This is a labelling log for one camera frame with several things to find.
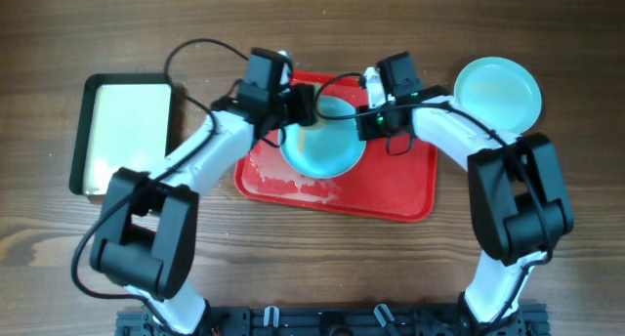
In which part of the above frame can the light blue plate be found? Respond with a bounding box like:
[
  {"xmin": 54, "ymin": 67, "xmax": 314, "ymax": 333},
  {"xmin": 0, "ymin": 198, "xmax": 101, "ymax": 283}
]
[
  {"xmin": 278, "ymin": 118, "xmax": 366, "ymax": 179},
  {"xmin": 453, "ymin": 57, "xmax": 543, "ymax": 134}
]

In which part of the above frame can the light blue top plate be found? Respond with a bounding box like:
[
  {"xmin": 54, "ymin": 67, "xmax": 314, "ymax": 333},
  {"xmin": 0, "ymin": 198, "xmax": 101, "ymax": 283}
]
[{"xmin": 453, "ymin": 57, "xmax": 543, "ymax": 134}]

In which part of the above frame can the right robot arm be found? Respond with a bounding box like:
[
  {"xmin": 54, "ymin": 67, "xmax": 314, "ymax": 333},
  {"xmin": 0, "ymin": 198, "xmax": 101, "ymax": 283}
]
[{"xmin": 356, "ymin": 52, "xmax": 574, "ymax": 334}]

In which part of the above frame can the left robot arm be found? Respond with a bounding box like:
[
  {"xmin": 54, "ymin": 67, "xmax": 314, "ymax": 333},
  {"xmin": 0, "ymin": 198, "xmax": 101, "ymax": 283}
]
[{"xmin": 80, "ymin": 81, "xmax": 319, "ymax": 335}]

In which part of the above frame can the red plastic tray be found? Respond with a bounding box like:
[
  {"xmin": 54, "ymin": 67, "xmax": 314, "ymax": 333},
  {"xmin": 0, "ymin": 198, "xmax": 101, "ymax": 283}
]
[{"xmin": 234, "ymin": 78, "xmax": 438, "ymax": 222}]

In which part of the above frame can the dark green water tray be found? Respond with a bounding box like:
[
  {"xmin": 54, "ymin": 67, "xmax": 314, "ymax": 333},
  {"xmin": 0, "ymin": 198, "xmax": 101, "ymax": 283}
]
[{"xmin": 68, "ymin": 73, "xmax": 173, "ymax": 196}]

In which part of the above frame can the right black cable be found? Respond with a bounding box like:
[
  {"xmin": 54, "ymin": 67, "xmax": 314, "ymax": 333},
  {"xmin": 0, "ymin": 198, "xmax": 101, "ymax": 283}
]
[{"xmin": 312, "ymin": 71, "xmax": 556, "ymax": 327}]

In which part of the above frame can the black cable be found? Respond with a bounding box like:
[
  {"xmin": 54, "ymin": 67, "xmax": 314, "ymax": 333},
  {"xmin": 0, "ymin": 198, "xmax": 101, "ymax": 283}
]
[
  {"xmin": 312, "ymin": 71, "xmax": 556, "ymax": 327},
  {"xmin": 70, "ymin": 37, "xmax": 250, "ymax": 327}
]

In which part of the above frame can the left black cable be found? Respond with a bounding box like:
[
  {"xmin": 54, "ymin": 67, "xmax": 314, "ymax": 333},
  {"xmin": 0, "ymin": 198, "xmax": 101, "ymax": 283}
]
[{"xmin": 70, "ymin": 37, "xmax": 250, "ymax": 327}]

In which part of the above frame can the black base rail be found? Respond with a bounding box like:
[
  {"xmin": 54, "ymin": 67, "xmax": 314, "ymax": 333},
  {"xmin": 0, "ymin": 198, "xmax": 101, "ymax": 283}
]
[{"xmin": 114, "ymin": 304, "xmax": 552, "ymax": 336}]

